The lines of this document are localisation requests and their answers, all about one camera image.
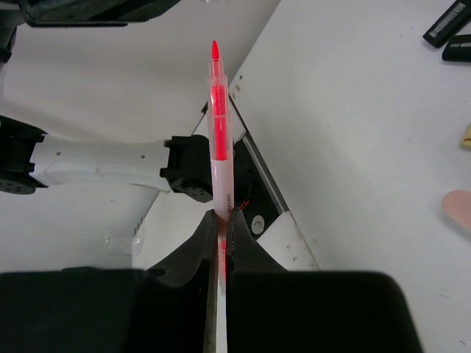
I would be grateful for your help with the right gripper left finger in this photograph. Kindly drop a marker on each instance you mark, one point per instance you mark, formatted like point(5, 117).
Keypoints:
point(160, 309)

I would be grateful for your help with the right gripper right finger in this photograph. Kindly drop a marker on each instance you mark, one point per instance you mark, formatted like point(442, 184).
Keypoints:
point(272, 309)

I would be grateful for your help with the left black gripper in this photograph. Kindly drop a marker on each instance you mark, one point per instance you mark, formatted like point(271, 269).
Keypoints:
point(92, 13)

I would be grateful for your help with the red clear pen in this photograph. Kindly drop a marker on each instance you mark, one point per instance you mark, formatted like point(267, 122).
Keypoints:
point(221, 154)

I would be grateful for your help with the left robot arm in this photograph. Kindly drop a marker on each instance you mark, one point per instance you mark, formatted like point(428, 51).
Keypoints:
point(32, 159)

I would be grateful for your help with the pink white eraser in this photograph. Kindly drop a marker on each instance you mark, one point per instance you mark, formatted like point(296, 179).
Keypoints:
point(456, 206)

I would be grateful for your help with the small tan eraser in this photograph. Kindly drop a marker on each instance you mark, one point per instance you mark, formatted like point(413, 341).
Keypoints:
point(466, 139)

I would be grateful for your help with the pink capped black highlighter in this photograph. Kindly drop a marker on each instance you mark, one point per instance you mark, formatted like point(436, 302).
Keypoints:
point(458, 49)

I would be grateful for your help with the blue capped black highlighter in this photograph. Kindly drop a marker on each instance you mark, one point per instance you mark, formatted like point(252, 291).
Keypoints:
point(449, 23)

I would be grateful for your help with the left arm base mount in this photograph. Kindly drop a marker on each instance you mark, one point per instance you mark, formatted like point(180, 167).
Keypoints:
point(256, 192)

